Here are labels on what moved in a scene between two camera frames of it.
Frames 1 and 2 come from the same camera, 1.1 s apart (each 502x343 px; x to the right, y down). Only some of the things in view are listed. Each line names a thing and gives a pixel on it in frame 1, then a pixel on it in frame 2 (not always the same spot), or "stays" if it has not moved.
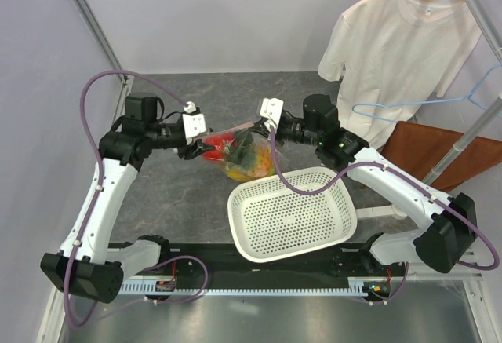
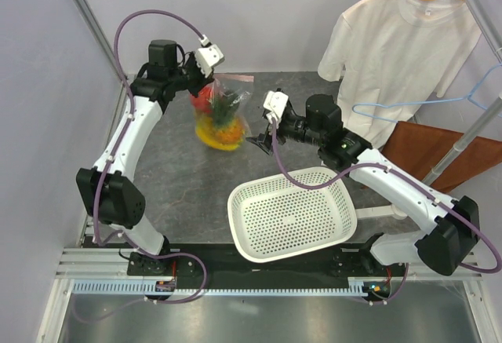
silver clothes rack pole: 465,140 stays
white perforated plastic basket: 271,222 stays
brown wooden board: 420,148 stays
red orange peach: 223,144 to 205,100
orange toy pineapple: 250,162 to 220,129
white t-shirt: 394,52 stays
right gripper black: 260,126 to 264,141
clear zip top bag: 246,154 to 222,112
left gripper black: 187,151 to 203,81
